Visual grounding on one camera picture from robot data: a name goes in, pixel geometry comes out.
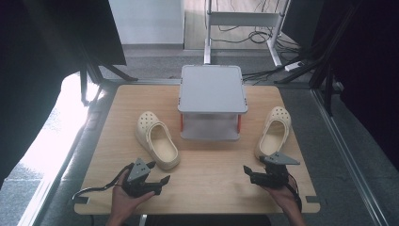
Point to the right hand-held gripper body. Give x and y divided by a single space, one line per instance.
276 175

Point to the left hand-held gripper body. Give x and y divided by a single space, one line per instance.
138 172

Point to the cream clog shoe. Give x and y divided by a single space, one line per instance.
160 142
273 135

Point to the grey two-tier shoe rack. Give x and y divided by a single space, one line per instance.
211 89

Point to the person's right hand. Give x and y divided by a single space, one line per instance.
287 197

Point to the person's left hand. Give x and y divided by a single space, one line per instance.
122 202

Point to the metal table leg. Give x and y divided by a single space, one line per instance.
143 220

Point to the white power strip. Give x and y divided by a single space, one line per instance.
293 66

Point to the black tripod stand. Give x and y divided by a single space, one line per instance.
94 72

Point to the black metal stand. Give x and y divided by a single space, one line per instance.
313 59

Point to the dark curtain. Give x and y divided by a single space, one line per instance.
370 69
37 62

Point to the white metal stand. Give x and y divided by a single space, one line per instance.
241 19

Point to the aluminium floor rail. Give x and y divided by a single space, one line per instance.
348 150

